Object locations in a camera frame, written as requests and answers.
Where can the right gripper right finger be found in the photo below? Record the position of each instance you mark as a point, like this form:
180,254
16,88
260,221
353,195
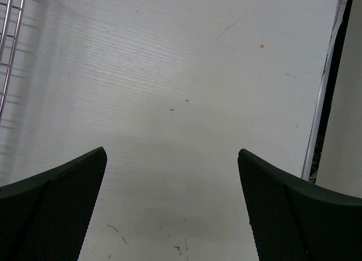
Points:
293,219

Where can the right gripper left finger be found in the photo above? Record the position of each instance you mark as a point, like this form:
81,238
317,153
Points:
46,216

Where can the wire dish rack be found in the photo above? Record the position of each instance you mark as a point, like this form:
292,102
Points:
18,25

